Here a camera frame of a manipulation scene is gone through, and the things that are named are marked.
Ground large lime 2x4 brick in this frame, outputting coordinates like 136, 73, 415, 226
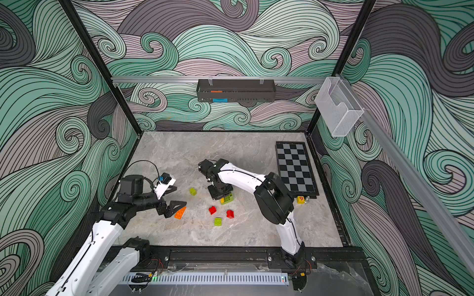
220, 193, 234, 205

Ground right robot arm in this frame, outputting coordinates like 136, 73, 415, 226
198, 159, 306, 269

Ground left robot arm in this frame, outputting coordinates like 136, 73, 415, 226
47, 173, 186, 296

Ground orange 2x4 brick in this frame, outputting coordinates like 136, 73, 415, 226
174, 207, 186, 220

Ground red brick left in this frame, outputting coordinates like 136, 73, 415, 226
209, 206, 217, 215

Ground checkerboard mat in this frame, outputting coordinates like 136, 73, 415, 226
275, 141, 319, 199

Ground yellow numbered tag block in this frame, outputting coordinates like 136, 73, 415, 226
297, 196, 306, 204

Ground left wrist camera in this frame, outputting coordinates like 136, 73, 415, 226
153, 173, 176, 200

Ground white slotted cable duct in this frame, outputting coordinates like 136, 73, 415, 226
119, 271, 290, 286

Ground black wall tray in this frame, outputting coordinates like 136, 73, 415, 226
196, 80, 277, 104

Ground aluminium wall rail back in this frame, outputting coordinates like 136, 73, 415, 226
111, 75, 326, 85

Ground aluminium wall rail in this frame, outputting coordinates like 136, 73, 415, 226
336, 74, 474, 275
111, 75, 326, 85

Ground clear plastic wall bin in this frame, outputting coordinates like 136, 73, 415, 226
315, 76, 364, 138

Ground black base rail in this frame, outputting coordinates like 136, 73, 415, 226
141, 245, 366, 270

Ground aluminium wall rail right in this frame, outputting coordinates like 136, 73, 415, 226
336, 74, 474, 275

